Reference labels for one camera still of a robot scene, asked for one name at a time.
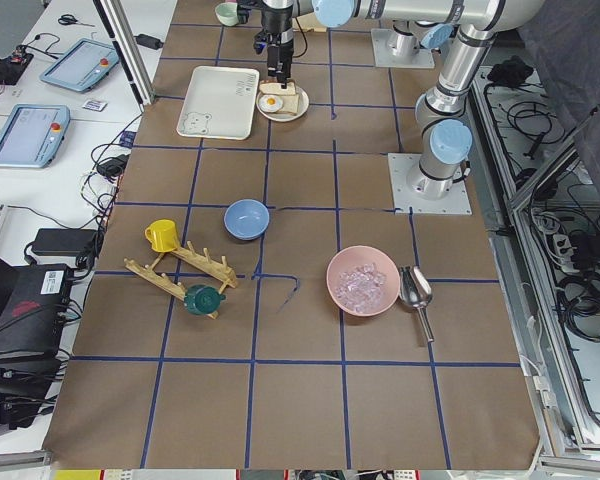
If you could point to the black power adapter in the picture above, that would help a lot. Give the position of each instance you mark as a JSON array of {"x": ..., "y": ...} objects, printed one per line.
[{"x": 76, "y": 243}]

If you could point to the upper teach pendant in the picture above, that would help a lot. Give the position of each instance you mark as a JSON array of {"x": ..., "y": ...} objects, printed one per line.
[{"x": 81, "y": 67}]

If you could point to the bread slice from board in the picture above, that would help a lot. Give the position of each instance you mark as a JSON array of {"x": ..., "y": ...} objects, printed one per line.
[{"x": 278, "y": 88}]

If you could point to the cream bear tray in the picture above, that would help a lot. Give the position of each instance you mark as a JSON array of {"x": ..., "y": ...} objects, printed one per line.
[{"x": 219, "y": 103}]

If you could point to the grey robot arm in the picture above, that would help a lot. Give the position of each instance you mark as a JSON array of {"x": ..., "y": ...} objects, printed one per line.
[{"x": 446, "y": 140}]

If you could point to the metal scoop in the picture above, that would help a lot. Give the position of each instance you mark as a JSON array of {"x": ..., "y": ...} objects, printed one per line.
[{"x": 416, "y": 293}]

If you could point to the aluminium frame post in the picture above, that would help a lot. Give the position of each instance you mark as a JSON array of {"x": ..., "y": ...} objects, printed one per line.
[{"x": 118, "y": 29}]

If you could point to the bread slice on plate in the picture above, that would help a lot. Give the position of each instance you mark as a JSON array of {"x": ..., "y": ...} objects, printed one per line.
[{"x": 291, "y": 106}]

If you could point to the black computer box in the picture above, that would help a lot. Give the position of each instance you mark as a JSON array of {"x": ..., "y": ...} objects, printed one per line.
[{"x": 31, "y": 301}]

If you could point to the pink bowl with ice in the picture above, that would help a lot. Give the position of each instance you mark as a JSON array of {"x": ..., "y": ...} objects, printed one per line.
[{"x": 363, "y": 281}]

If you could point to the lower teach pendant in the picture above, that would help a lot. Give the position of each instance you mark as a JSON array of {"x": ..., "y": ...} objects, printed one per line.
[{"x": 32, "y": 135}]

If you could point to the green bowl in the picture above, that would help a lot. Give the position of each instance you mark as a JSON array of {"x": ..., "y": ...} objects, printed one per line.
[{"x": 227, "y": 13}]

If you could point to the yellow cup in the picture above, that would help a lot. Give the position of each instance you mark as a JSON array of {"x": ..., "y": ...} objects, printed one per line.
[{"x": 162, "y": 235}]

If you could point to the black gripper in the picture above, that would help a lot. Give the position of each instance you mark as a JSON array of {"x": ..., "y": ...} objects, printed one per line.
[{"x": 276, "y": 22}]

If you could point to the blue bowl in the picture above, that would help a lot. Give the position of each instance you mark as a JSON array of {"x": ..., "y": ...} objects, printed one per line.
[{"x": 246, "y": 219}]

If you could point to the fried egg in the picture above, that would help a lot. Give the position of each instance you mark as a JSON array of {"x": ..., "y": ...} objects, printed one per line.
[{"x": 269, "y": 103}]

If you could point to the cream round plate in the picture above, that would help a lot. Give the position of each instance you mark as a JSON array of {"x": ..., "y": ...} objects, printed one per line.
[{"x": 303, "y": 106}]

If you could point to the dark green cup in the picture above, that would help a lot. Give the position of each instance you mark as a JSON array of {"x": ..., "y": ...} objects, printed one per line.
[{"x": 203, "y": 300}]

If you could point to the teach pendant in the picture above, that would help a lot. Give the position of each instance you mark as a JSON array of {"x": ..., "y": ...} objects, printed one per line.
[
  {"x": 32, "y": 135},
  {"x": 81, "y": 67}
]

